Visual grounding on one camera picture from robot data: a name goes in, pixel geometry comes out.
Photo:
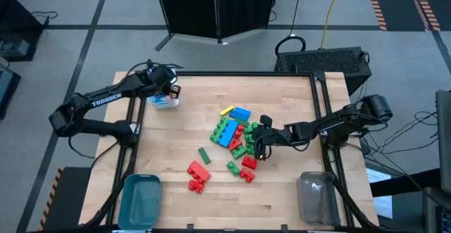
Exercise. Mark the long blue stud block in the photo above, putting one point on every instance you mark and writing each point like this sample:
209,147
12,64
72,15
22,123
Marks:
228,133

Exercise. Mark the large red stud block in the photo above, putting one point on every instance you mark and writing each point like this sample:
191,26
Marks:
199,171

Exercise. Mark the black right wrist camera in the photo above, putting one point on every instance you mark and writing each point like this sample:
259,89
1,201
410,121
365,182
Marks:
266,121

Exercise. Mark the clear grey plastic bin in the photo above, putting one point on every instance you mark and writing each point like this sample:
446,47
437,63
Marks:
317,198

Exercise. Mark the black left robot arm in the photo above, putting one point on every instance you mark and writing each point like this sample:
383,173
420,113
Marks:
105,99

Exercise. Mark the dark equipment box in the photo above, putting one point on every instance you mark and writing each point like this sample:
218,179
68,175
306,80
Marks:
7,88

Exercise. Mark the white paper sheet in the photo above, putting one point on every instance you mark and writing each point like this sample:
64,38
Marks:
382,205

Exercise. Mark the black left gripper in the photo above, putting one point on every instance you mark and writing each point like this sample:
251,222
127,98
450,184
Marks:
160,78

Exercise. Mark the dark green block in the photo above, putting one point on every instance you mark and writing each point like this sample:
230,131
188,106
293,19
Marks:
242,121
204,155

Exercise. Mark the yellow block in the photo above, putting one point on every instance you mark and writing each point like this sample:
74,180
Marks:
227,110

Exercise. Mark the pink block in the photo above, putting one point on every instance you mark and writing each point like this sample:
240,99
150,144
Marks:
166,97

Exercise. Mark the dark monitor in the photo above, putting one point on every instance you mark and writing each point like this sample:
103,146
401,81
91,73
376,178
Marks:
444,138

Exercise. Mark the large blue stud block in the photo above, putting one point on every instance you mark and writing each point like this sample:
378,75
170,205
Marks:
240,113

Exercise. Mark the black curtain partition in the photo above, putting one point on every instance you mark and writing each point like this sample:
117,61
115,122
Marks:
190,7

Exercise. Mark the black mat orange striped edge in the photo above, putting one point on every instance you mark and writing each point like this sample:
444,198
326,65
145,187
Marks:
398,0
67,205

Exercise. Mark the teal plastic bin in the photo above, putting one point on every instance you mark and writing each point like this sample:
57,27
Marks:
139,201

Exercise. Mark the white plastic bin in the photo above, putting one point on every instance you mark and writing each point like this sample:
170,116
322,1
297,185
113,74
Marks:
162,105

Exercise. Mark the black cabinet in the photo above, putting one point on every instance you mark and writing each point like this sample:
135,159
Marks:
14,22

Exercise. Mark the black table frame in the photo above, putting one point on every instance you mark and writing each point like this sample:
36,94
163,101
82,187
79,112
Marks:
246,74

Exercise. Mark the black computer case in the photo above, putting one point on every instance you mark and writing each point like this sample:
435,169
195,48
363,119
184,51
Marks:
322,62

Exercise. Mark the long green stud block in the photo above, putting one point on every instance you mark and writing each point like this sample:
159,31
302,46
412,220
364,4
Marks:
218,131
249,129

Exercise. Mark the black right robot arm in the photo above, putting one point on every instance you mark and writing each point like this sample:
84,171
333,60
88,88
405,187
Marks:
338,122

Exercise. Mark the small green stud block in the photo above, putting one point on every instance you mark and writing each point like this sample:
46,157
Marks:
233,168
250,148
239,152

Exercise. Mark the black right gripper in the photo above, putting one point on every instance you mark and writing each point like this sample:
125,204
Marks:
276,136

